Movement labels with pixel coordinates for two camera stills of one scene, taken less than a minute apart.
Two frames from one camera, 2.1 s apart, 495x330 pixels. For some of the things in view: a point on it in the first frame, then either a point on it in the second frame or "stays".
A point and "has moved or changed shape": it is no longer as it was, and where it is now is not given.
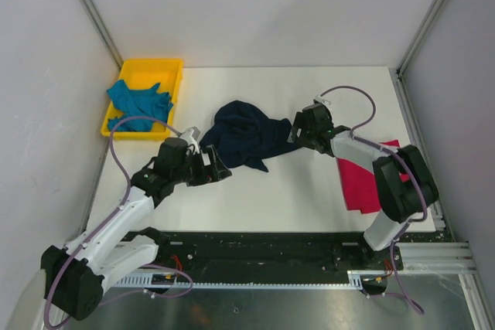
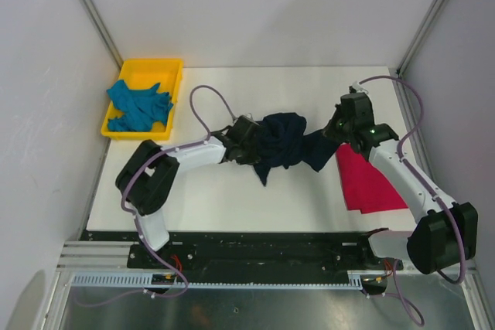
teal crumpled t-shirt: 149,102 stays
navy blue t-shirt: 241,133 has moved or changed shape
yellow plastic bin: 144,73 stays
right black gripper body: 308,134 to 343,127
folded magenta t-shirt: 359,184 stays
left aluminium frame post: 90,5 stays
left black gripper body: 196,173 to 247,152
